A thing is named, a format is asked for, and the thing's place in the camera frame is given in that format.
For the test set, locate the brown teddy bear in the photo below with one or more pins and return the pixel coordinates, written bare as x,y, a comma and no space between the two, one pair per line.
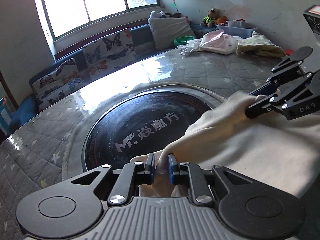
211,17

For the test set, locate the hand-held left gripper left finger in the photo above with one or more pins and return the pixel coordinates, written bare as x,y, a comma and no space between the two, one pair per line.
150,166

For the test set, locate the blue plastic storage bin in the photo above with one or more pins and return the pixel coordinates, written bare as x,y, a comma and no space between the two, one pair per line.
237,31

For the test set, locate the black round induction cooker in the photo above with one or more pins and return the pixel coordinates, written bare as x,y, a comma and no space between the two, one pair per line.
140,120

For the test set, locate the clear plastic bag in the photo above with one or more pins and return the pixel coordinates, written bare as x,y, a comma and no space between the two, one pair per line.
190,48

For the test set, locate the red plastic object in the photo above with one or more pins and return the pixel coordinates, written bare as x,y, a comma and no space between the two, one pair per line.
288,52

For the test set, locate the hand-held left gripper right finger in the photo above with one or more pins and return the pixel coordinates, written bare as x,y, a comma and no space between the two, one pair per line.
172,166

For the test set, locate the blue and white cabinet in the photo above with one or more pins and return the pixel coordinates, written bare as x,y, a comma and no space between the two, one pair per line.
3,115

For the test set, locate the folded yellow floral blanket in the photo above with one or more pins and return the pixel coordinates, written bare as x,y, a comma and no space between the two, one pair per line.
260,45

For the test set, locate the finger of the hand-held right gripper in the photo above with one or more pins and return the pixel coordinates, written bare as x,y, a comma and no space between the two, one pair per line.
262,88
257,110

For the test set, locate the pink and white plastic package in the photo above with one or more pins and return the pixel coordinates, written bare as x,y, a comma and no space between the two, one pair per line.
217,42

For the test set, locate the blue sofa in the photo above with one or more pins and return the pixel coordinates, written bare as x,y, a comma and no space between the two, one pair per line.
22,110

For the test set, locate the cream long-sleeved top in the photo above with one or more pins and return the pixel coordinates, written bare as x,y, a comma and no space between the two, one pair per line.
250,150

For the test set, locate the green bowl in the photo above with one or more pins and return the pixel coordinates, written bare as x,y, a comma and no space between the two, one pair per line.
183,40

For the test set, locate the white plush toy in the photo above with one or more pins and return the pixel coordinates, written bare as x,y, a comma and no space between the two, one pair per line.
160,14

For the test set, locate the butterfly print cushion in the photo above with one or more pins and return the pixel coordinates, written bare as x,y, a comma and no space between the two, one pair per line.
110,52
57,80

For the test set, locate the grey pillow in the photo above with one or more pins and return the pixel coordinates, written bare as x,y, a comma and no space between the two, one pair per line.
170,31

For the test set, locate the window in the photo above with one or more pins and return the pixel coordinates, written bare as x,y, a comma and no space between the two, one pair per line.
100,2

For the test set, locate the orange plush toy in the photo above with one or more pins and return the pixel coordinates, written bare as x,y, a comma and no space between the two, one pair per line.
221,20

